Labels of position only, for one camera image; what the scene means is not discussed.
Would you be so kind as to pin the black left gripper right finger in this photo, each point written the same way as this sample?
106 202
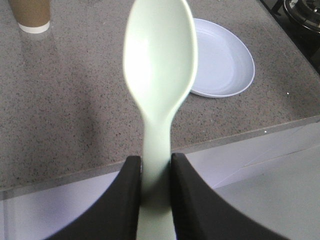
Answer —
199 213

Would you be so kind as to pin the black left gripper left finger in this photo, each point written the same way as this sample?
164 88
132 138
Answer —
114 216

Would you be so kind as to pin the mint green plastic spoon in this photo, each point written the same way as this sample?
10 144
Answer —
160 59

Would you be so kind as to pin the white round plate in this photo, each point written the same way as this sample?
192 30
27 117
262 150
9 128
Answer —
225 65

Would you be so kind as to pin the brown paper cup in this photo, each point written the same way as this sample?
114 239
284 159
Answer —
32 16

